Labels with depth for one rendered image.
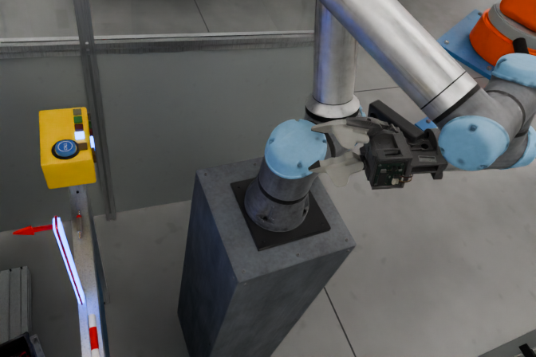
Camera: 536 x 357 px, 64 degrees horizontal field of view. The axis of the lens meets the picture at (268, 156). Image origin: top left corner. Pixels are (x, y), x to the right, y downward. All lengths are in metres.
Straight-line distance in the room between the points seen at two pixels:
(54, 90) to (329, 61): 0.94
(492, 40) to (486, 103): 3.37
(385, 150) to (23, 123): 1.23
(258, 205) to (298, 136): 0.19
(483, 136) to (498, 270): 2.09
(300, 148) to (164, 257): 1.31
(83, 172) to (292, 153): 0.47
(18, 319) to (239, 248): 1.15
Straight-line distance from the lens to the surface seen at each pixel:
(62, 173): 1.01
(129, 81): 1.49
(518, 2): 3.91
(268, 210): 0.94
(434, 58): 0.61
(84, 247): 1.12
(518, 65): 0.71
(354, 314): 2.12
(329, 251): 1.00
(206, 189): 1.02
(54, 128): 1.05
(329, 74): 0.86
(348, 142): 0.67
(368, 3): 0.62
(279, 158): 0.82
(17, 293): 1.97
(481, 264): 2.60
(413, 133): 0.74
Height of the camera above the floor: 1.84
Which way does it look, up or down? 49 degrees down
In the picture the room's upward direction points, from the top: 18 degrees clockwise
